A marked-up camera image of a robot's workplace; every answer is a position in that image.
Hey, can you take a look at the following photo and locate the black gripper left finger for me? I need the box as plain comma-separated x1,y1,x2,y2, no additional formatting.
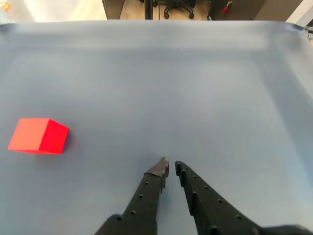
94,157,170,235

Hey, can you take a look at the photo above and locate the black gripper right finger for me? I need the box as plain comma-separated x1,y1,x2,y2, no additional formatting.
175,161,264,235

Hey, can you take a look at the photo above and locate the red cube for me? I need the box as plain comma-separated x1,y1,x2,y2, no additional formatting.
7,118,70,155

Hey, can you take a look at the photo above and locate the black stand pole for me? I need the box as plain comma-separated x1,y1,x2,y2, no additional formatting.
144,0,154,21

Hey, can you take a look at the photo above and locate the black swivel chair base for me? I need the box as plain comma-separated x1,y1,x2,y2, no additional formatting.
163,0,195,20

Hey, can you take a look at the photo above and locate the small red object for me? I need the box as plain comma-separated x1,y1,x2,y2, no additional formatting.
222,0,234,14

